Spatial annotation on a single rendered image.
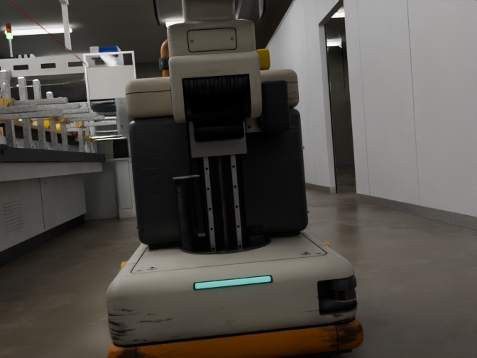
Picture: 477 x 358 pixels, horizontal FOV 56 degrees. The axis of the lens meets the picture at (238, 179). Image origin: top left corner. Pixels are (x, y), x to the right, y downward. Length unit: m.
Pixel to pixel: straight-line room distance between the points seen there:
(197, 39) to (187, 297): 0.63
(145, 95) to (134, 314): 0.65
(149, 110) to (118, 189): 3.59
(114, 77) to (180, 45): 3.86
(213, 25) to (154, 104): 0.35
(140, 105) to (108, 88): 3.59
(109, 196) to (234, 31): 4.08
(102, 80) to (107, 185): 1.12
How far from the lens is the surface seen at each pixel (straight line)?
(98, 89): 5.02
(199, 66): 1.12
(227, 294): 1.11
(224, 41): 1.17
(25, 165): 2.95
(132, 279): 1.14
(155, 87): 1.42
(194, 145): 1.30
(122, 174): 4.95
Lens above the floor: 0.54
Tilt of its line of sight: 3 degrees down
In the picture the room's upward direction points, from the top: 5 degrees counter-clockwise
